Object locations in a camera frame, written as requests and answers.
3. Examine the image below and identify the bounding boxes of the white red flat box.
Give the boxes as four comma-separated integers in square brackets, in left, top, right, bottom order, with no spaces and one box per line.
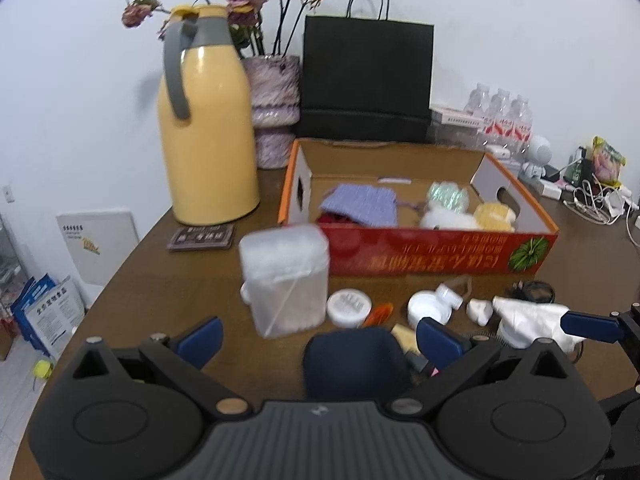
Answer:
[431,105,484,130]

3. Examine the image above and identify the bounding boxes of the lavender drawstring pouch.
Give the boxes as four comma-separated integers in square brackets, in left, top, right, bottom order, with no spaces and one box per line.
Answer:
[320,183,424,228]

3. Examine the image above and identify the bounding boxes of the yellow thermos jug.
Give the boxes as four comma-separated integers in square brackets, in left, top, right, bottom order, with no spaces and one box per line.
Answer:
[157,4,259,226]

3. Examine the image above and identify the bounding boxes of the clear cotton swab box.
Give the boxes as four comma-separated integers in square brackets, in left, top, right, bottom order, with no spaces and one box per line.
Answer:
[239,224,330,339]

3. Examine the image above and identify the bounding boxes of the white fluffy item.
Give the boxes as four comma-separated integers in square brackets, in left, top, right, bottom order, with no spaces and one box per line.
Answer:
[420,206,480,231]

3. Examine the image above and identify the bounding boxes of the red cloth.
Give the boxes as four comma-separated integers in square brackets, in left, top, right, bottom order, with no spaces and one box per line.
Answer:
[316,212,354,226]

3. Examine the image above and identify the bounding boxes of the water bottle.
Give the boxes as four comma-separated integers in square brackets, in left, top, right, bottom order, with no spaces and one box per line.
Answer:
[506,94,533,155]
[484,88,512,144]
[463,84,490,119]

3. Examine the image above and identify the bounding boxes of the green iridescent bag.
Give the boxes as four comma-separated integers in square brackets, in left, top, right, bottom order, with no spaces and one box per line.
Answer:
[426,181,470,214]

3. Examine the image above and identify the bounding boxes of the purple textured vase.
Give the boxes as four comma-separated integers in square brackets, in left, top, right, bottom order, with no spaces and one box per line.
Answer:
[242,55,300,169]

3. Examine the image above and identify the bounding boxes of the white plastic bag item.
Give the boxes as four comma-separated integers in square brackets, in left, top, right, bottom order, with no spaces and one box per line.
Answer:
[492,297,584,353]

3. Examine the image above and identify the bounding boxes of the white charger cables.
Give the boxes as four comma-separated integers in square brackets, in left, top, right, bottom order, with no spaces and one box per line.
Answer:
[562,179,640,248]

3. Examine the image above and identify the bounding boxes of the blue white paper stack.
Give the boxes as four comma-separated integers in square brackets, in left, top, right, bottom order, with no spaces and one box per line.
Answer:
[11,274,86,361]

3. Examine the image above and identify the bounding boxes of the middle water bottle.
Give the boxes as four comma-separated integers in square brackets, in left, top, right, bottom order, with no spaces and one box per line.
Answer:
[484,88,512,144]

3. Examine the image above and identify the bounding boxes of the yellow knit item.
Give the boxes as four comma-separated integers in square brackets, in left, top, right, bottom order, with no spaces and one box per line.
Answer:
[473,202,516,232]

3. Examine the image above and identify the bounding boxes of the black paper shopping bag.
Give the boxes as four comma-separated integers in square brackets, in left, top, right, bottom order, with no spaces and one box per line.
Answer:
[296,0,434,144]

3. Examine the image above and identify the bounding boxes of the white small bottle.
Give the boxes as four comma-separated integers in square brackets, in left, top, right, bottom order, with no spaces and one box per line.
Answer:
[407,284,463,330]

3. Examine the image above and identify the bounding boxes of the white power adapter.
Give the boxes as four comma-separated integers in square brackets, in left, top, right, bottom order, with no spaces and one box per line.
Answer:
[533,178,562,200]

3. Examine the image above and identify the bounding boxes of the colourful snack packet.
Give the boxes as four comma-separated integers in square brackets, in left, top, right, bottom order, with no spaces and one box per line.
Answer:
[592,136,626,188]

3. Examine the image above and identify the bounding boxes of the right water bottle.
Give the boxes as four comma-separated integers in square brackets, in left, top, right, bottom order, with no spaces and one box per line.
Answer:
[506,94,533,155]

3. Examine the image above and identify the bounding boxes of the white booklet against wall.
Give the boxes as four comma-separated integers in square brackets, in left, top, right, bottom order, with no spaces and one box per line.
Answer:
[56,209,140,286]

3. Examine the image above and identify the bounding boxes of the orange red cardboard box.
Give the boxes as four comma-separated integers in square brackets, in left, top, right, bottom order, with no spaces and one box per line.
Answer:
[278,139,559,276]

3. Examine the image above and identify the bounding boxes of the dark navy cloth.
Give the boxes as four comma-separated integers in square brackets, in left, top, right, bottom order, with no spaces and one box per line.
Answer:
[302,327,412,404]

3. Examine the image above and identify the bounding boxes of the left water bottle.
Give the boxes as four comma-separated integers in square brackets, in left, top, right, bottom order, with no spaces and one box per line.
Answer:
[463,84,490,119]

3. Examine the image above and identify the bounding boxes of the dried rose bouquet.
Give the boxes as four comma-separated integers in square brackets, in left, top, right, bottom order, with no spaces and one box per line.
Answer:
[120,0,323,58]

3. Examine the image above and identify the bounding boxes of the white round cream jar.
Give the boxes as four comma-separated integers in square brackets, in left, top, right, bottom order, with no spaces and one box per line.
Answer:
[326,288,372,328]

